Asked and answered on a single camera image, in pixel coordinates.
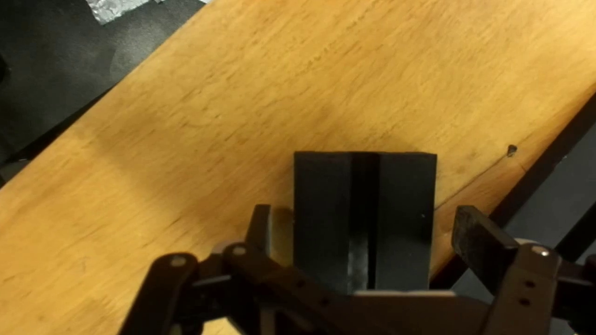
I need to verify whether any black rail piece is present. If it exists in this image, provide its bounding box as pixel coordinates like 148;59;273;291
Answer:
293;152;437;295

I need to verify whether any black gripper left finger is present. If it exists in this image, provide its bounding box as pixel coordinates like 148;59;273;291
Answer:
245;206;271;256

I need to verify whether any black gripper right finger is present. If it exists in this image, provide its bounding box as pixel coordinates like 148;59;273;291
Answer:
450;206;519;295

